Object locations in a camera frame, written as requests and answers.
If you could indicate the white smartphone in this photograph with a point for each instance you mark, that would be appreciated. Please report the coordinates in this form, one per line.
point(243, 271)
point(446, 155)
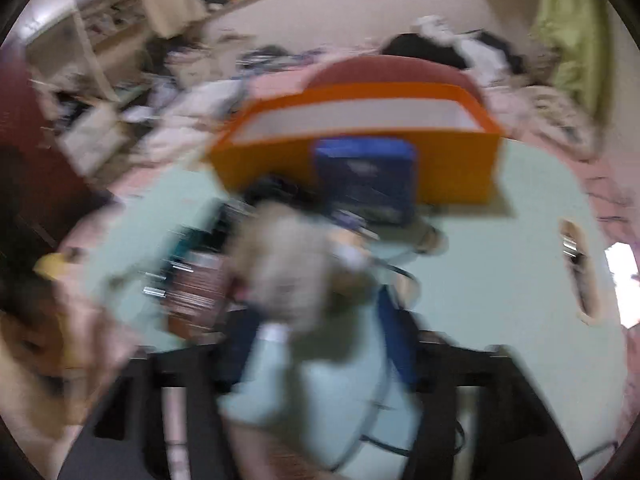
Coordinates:
point(625, 273)

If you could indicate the blue tin box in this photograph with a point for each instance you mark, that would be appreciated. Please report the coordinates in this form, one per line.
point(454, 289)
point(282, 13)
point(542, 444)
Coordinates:
point(373, 177)

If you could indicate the cartoon figure keychain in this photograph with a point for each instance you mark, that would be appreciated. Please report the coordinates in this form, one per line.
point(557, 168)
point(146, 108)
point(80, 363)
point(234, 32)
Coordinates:
point(353, 261)

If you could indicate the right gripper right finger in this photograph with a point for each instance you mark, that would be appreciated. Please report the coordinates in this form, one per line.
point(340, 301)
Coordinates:
point(516, 436)

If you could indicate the green hanging cloth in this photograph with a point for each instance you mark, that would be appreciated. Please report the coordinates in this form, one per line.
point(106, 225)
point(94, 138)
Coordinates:
point(578, 30)

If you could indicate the brown card box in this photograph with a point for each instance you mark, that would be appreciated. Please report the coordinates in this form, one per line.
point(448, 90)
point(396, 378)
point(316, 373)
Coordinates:
point(193, 292)

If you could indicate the red maroon pillow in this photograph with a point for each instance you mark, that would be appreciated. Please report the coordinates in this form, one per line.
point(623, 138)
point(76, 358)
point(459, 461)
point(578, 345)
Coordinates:
point(375, 69)

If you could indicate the white clothes pile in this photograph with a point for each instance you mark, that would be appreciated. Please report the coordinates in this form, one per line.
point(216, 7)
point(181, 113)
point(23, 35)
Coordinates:
point(487, 64)

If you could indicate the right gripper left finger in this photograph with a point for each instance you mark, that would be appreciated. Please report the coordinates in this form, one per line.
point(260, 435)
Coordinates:
point(124, 436)

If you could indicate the fluffy beige white scrunchie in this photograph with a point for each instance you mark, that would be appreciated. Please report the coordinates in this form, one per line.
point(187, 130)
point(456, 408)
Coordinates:
point(282, 257)

